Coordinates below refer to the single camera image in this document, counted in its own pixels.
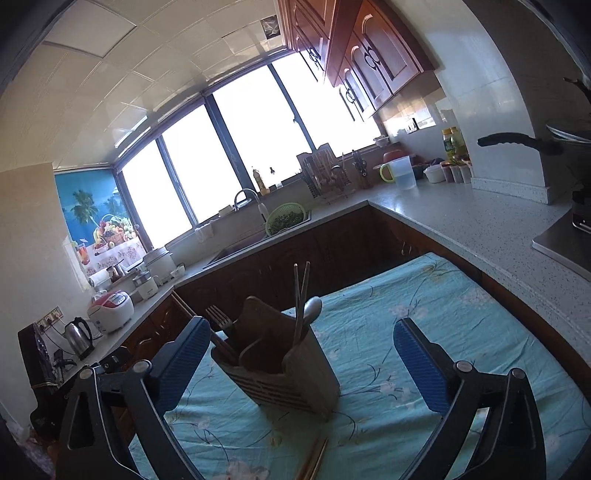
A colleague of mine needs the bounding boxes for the brown wooden chopstick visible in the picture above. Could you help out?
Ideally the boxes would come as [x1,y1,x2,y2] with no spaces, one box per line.
[305,436,331,480]
[295,439,321,480]

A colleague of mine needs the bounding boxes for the knife and scissors holder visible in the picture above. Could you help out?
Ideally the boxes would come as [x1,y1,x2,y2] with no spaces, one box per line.
[352,150,372,189]

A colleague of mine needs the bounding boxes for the black wok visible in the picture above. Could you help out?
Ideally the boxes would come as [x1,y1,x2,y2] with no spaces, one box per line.
[478,117,591,195]

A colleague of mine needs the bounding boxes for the dish drying rack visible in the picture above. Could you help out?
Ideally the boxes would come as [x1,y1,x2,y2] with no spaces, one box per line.
[295,145,354,204]

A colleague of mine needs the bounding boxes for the wooden wall cabinets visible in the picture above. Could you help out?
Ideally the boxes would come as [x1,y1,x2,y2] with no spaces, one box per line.
[277,0,437,123]

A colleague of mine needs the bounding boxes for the black box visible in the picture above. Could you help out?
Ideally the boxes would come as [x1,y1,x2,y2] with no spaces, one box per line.
[18,320,63,432]

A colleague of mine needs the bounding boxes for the green colander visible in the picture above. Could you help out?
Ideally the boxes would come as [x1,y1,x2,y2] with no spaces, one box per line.
[265,203,309,235]

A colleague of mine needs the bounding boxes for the yellow oil bottle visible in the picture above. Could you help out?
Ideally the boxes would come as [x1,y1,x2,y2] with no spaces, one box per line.
[441,127,469,162]

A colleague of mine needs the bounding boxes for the white and red rice cooker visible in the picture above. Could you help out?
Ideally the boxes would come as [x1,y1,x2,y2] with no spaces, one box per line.
[88,290,134,334]

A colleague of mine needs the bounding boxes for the thin dark chopstick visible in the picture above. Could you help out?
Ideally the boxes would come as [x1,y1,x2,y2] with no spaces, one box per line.
[215,333,240,366]
[211,330,236,363]

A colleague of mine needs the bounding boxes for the dark cooking utensil handle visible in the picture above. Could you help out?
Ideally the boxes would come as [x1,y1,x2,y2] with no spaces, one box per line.
[563,76,591,99]

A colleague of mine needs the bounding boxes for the gas stove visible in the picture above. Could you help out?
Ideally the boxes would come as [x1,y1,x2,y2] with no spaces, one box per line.
[531,185,591,273]

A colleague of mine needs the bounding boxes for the large white cooking pot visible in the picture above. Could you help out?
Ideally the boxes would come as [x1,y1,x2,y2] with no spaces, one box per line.
[142,247,175,282]

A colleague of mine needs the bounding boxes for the small steamer with glass lid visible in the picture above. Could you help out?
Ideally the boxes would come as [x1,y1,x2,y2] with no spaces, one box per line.
[131,270,155,301]

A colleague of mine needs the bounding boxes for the metal fork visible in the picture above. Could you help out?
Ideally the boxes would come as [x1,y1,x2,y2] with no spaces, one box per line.
[205,305,234,330]

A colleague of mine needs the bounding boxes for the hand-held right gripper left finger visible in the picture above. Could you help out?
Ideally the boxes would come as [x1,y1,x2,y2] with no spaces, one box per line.
[55,316,213,480]

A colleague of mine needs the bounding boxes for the small black tripod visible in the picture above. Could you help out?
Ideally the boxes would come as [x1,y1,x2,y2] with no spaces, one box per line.
[51,348,77,384]

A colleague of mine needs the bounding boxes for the wooden utensil holder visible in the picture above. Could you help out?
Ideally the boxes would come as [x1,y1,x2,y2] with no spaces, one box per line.
[210,295,341,422]

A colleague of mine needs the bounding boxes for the clear pitcher with green handle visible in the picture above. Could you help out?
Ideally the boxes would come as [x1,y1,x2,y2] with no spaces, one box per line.
[379,155,417,191]

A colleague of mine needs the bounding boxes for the chrome sink faucet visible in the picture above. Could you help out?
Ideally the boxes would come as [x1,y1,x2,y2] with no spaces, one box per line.
[233,188,269,223]

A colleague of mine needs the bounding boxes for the teal floral tablecloth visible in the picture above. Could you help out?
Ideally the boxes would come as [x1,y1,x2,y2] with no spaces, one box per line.
[127,251,591,480]

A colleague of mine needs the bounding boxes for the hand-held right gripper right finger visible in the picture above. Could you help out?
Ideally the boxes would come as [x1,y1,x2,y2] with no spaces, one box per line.
[392,318,548,480]

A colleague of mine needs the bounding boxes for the range hood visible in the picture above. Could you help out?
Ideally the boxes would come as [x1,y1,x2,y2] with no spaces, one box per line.
[462,0,591,112]

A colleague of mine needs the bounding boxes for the fruit and beach wall poster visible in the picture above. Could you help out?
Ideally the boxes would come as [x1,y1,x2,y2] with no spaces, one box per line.
[55,171,141,278]

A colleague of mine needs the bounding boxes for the wooden kitchen base cabinets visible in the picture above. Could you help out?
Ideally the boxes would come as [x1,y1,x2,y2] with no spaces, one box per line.
[106,203,591,370]

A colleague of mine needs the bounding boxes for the kitchen window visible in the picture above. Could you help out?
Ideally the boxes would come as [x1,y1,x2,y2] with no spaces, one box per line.
[113,48,384,250]

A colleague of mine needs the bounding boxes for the metal spoon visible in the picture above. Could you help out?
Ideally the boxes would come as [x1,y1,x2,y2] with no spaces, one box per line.
[295,296,323,344]

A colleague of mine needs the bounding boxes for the steel electric kettle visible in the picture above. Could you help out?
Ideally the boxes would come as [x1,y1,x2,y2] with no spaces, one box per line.
[62,316,95,361]

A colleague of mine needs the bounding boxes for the wall socket strip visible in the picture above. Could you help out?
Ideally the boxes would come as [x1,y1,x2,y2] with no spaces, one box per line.
[37,307,63,330]

